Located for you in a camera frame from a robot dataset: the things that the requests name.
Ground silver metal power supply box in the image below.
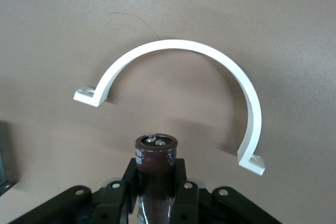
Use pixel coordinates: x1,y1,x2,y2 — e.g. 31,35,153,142
0,120,14,196

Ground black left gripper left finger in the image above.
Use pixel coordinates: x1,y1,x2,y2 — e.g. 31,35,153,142
10,158,140,224

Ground white half-round pipe clamp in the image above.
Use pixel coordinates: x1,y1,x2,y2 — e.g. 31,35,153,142
72,39,266,176

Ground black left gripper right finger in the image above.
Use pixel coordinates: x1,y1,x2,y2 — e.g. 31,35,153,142
173,158,283,224

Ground long brown cylindrical capacitor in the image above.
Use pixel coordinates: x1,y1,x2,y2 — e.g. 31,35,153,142
133,133,179,224

